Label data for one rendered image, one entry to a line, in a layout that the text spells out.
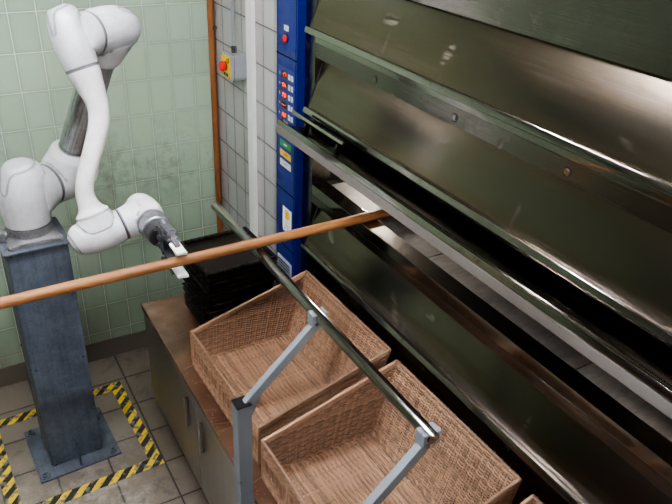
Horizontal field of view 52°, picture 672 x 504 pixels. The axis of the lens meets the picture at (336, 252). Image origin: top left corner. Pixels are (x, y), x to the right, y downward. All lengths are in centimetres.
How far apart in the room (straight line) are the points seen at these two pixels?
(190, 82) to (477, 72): 175
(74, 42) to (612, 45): 145
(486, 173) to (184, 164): 186
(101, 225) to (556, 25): 140
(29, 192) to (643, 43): 189
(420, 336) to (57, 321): 135
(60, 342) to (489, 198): 173
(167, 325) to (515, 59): 174
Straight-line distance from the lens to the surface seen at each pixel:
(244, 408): 186
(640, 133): 140
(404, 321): 213
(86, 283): 195
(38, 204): 254
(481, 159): 174
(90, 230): 221
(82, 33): 221
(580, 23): 148
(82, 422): 305
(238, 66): 285
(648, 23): 138
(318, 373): 252
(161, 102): 316
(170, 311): 289
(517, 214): 164
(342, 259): 239
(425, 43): 185
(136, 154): 320
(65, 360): 284
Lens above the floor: 220
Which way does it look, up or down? 30 degrees down
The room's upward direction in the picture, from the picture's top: 3 degrees clockwise
